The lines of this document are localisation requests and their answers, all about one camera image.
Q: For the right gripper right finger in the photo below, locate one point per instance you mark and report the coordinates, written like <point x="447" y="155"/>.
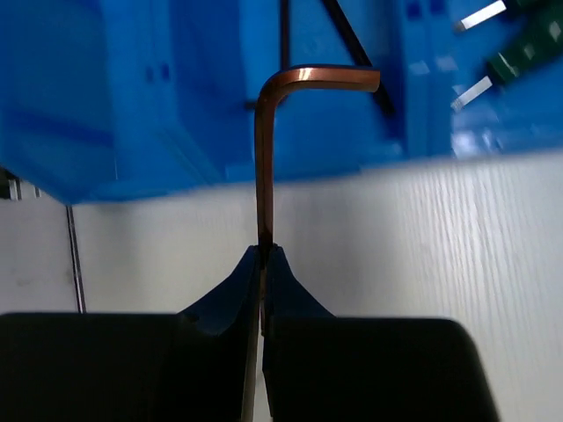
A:
<point x="322" y="367"/>

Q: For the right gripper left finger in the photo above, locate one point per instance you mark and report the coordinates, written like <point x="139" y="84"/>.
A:
<point x="192" y="365"/>

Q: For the blue plastic compartment bin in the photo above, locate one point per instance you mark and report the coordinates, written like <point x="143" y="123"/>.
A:
<point x="123" y="100"/>

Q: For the teal handled small screwdriver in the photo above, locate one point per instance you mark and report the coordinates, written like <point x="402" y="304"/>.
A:
<point x="539" y="43"/>

